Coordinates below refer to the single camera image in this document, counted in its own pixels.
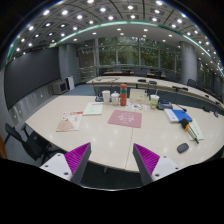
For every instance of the black yellow microphone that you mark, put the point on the black yellow microphone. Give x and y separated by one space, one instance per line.
186 126

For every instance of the pink mouse pad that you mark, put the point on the pink mouse pad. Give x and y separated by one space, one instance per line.
126 118

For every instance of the beige desk name card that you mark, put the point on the beige desk name card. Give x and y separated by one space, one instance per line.
138 96

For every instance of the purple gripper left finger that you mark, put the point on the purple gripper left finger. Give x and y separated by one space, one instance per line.
69 166

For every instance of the blue folder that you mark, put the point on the blue folder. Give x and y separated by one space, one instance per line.
179 115

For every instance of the green-label drink cup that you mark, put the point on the green-label drink cup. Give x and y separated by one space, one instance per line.
154 99

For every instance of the pale green paper booklet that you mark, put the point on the pale green paper booklet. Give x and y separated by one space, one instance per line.
93 108

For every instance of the black computer mouse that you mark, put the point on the black computer mouse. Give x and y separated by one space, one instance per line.
182 147

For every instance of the white paper sheet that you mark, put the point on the white paper sheet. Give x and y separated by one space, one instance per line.
194 125

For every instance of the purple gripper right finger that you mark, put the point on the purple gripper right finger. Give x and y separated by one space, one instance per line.
151 166

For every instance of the red water bottle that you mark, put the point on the red water bottle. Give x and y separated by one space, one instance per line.
123 94

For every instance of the black office chair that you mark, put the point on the black office chair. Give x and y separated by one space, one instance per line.
35 146

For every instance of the colourful sticker sheet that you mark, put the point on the colourful sticker sheet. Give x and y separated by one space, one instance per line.
136 107

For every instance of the white paper cup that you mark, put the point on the white paper cup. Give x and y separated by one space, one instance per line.
106 96

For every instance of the red and white booklet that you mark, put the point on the red and white booklet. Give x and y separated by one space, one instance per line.
70 121

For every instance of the large dark wall screen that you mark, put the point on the large dark wall screen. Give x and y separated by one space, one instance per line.
30 72

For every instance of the white lidded mug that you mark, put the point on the white lidded mug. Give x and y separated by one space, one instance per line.
115 98

